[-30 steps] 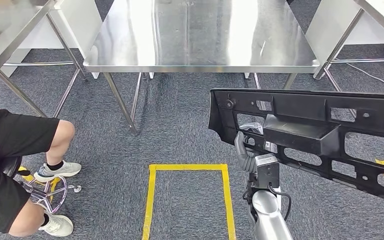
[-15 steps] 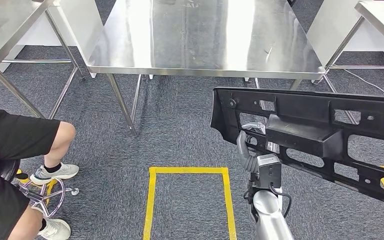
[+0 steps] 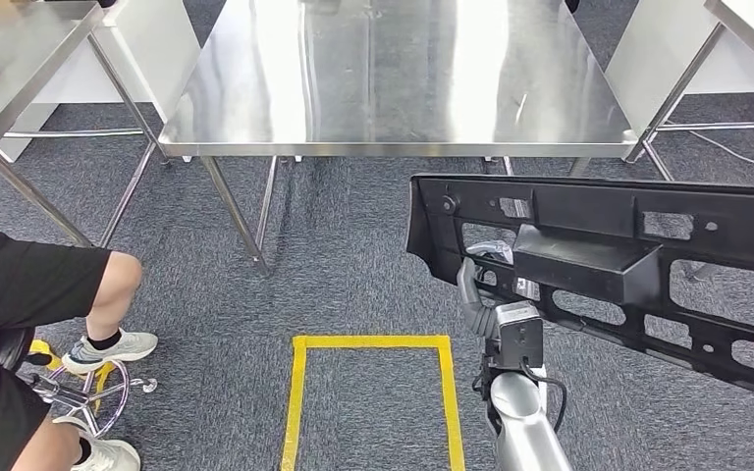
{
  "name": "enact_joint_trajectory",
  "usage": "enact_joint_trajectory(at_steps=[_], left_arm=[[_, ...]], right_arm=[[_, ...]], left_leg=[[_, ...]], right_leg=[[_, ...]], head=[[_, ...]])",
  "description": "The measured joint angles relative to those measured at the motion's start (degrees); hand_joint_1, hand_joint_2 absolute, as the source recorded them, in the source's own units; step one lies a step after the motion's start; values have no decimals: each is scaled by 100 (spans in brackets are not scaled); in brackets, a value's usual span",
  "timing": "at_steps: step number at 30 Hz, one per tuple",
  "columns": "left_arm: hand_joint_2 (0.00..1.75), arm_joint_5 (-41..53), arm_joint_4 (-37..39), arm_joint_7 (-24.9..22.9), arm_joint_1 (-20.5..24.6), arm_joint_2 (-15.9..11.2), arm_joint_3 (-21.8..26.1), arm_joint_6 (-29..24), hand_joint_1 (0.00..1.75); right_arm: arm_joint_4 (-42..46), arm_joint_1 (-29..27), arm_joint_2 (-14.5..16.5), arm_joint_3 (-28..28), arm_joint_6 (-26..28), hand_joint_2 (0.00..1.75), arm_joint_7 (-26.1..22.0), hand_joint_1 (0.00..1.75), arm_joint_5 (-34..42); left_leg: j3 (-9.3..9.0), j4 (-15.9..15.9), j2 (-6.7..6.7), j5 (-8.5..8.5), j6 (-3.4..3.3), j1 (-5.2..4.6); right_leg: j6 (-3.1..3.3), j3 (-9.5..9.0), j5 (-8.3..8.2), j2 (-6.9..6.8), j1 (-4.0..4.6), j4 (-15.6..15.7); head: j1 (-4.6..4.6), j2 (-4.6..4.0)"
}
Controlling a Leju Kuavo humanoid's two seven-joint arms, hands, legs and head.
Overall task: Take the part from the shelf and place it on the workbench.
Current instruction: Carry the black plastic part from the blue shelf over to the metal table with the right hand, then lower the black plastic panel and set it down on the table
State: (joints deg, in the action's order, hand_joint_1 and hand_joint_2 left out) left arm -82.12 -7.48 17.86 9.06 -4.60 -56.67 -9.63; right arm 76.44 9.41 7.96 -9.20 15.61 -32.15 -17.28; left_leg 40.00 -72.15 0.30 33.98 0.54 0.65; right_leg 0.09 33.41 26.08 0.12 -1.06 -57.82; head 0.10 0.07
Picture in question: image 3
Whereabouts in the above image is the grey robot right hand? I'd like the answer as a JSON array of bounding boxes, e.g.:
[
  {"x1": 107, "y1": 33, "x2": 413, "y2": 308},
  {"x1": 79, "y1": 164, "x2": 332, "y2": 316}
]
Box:
[{"x1": 456, "y1": 240, "x2": 546, "y2": 373}]

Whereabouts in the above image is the black plastic bumper bracket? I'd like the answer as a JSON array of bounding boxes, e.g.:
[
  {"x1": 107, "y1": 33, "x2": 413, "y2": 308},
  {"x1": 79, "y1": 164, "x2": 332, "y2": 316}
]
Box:
[{"x1": 405, "y1": 173, "x2": 754, "y2": 405}]

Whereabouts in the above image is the yellow floor tape square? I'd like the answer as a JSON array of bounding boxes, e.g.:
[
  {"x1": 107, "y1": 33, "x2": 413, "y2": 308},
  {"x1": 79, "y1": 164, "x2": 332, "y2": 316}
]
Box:
[{"x1": 280, "y1": 335, "x2": 466, "y2": 471}]

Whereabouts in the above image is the white cabinet panel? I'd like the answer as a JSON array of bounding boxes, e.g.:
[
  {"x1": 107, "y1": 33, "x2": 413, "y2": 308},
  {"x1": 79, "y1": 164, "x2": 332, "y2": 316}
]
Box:
[
  {"x1": 604, "y1": 0, "x2": 754, "y2": 137},
  {"x1": 0, "y1": 0, "x2": 202, "y2": 164}
]

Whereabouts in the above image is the chrome stool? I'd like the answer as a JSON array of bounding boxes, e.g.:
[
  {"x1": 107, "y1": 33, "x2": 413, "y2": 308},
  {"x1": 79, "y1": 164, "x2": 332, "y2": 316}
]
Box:
[{"x1": 0, "y1": 328, "x2": 158, "y2": 440}]

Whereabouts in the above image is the yellow floor tape strip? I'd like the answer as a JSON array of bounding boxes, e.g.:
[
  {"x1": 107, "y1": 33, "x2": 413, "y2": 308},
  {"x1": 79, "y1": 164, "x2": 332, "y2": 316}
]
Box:
[{"x1": 28, "y1": 339, "x2": 118, "y2": 417}]

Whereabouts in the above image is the person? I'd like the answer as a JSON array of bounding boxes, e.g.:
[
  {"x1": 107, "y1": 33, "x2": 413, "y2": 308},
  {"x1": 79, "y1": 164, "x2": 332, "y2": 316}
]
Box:
[{"x1": 0, "y1": 219, "x2": 159, "y2": 471}]

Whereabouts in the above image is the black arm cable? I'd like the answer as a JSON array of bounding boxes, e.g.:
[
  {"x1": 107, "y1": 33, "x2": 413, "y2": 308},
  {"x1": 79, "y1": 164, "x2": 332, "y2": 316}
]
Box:
[{"x1": 519, "y1": 360, "x2": 568, "y2": 434}]

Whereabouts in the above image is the white power cable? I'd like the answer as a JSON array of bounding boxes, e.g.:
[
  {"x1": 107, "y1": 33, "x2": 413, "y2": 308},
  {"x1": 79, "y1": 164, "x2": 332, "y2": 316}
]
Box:
[{"x1": 666, "y1": 120, "x2": 754, "y2": 186}]

